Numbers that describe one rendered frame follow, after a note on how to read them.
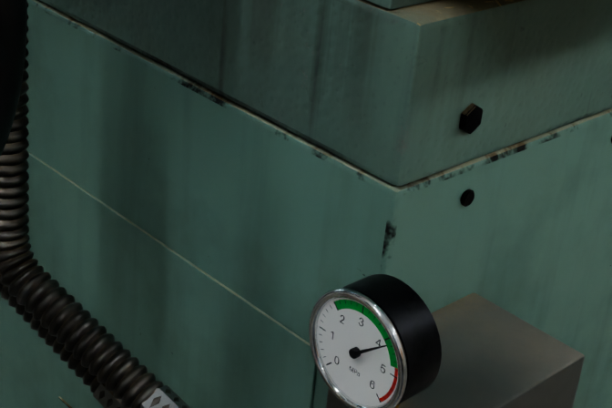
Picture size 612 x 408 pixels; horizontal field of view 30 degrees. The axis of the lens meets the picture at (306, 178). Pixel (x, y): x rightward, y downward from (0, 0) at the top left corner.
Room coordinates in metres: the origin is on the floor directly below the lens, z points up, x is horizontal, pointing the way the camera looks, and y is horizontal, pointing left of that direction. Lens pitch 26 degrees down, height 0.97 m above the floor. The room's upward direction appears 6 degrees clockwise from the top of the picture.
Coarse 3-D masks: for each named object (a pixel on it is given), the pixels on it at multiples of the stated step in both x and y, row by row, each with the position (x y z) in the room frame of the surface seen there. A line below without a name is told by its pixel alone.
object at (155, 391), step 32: (0, 160) 0.55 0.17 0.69; (0, 192) 0.55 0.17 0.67; (0, 224) 0.55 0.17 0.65; (0, 256) 0.55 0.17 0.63; (32, 256) 0.56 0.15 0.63; (0, 288) 0.57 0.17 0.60; (32, 288) 0.54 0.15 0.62; (64, 288) 0.55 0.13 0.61; (32, 320) 0.55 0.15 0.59; (64, 320) 0.53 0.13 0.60; (96, 320) 0.54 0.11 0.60; (64, 352) 0.54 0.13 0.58; (96, 352) 0.52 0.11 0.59; (128, 352) 0.53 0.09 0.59; (96, 384) 0.53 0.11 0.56; (128, 384) 0.51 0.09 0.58; (160, 384) 0.51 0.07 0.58
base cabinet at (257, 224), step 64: (64, 64) 0.74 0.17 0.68; (128, 64) 0.68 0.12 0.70; (64, 128) 0.74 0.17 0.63; (128, 128) 0.68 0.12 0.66; (192, 128) 0.64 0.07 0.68; (256, 128) 0.60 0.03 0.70; (576, 128) 0.64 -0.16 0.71; (64, 192) 0.73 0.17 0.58; (128, 192) 0.68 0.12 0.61; (192, 192) 0.63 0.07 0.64; (256, 192) 0.59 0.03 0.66; (320, 192) 0.56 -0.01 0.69; (384, 192) 0.53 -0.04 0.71; (448, 192) 0.55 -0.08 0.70; (512, 192) 0.60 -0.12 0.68; (576, 192) 0.65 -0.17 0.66; (64, 256) 0.73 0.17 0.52; (128, 256) 0.67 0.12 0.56; (192, 256) 0.63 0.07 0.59; (256, 256) 0.59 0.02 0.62; (320, 256) 0.55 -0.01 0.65; (384, 256) 0.52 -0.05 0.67; (448, 256) 0.56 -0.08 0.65; (512, 256) 0.61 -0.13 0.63; (576, 256) 0.66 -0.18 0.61; (0, 320) 0.80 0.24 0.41; (128, 320) 0.67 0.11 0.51; (192, 320) 0.63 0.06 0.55; (256, 320) 0.58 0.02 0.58; (576, 320) 0.68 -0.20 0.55; (0, 384) 0.81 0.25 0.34; (64, 384) 0.73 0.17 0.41; (192, 384) 0.62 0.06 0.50; (256, 384) 0.58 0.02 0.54; (320, 384) 0.55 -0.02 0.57
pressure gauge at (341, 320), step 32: (352, 288) 0.46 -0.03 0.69; (384, 288) 0.46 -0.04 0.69; (320, 320) 0.47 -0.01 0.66; (352, 320) 0.45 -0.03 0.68; (384, 320) 0.44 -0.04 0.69; (416, 320) 0.45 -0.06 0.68; (320, 352) 0.47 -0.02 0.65; (384, 352) 0.44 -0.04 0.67; (416, 352) 0.44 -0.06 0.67; (352, 384) 0.45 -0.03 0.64; (384, 384) 0.44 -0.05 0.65; (416, 384) 0.44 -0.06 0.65
